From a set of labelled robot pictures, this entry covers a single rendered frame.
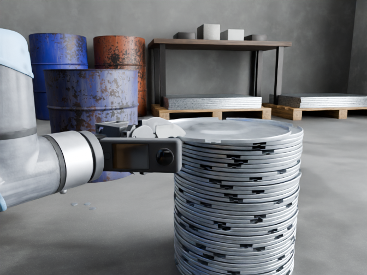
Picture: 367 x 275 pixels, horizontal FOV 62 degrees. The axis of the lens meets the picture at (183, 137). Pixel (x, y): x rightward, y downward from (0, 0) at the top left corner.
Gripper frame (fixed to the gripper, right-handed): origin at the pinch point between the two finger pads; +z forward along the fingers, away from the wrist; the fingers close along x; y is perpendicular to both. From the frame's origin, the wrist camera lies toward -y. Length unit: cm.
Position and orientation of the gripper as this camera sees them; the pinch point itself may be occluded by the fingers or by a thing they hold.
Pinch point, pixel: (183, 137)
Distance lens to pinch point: 56.3
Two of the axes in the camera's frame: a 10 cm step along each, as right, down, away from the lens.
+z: 6.3, -1.5, 7.6
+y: -7.8, -1.2, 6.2
